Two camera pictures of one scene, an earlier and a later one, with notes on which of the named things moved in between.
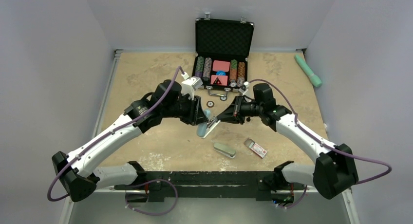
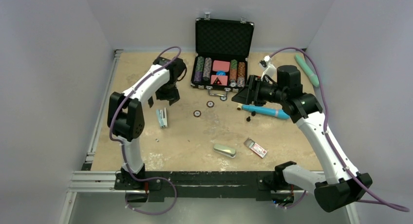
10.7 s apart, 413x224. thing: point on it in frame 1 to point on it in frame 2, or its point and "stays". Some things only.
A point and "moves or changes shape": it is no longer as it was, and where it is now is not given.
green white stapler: x=224 y=150 stays
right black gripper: x=233 y=114 to x=251 y=94
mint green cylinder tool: x=314 y=78 stays
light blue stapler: x=204 y=129 moves or changes shape
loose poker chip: x=210 y=103 stays
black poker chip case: x=222 y=48 stays
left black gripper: x=195 y=115 to x=172 y=97
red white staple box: x=260 y=151 stays
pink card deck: x=221 y=65 stays
